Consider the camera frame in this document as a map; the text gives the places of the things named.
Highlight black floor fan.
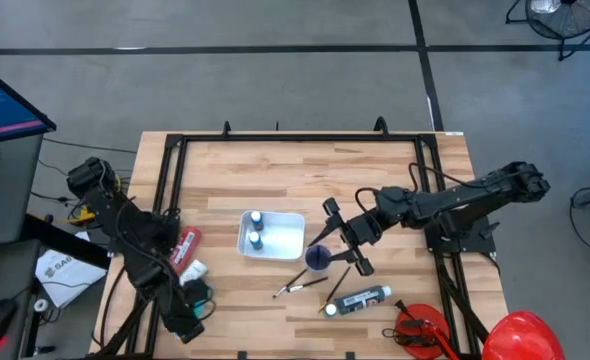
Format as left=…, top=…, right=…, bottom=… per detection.
left=504, top=0, right=590, bottom=63

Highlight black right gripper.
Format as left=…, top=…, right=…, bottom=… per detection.
left=307, top=196, right=382, bottom=278

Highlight dark grey paint bottle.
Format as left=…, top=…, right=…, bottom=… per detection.
left=334, top=284, right=393, bottom=317

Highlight black brush fluffy bristles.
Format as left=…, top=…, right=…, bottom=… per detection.
left=272, top=268, right=309, bottom=300

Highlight red hard hat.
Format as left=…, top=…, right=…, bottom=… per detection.
left=481, top=310, right=567, bottom=360

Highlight lilac plastic cup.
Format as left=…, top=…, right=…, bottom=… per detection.
left=304, top=243, right=333, bottom=273

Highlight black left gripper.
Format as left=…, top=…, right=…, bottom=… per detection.
left=162, top=277, right=212, bottom=346

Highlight white printed box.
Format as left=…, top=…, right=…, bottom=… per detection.
left=34, top=230, right=108, bottom=309

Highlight black brush wide silver ferrule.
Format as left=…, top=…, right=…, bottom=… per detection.
left=283, top=276, right=330, bottom=293

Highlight black cable with plug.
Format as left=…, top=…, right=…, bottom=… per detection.
left=381, top=298, right=429, bottom=349

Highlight red round disc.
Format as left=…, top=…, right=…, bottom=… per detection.
left=393, top=302, right=460, bottom=360

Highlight computer monitor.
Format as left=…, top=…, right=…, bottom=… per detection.
left=0, top=59, right=58, bottom=148

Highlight yellow cable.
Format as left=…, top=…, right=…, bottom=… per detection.
left=67, top=206, right=97, bottom=226

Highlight white paint tube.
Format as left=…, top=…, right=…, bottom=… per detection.
left=177, top=258, right=209, bottom=287

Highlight white plastic bin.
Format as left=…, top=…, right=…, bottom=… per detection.
left=236, top=209, right=307, bottom=263

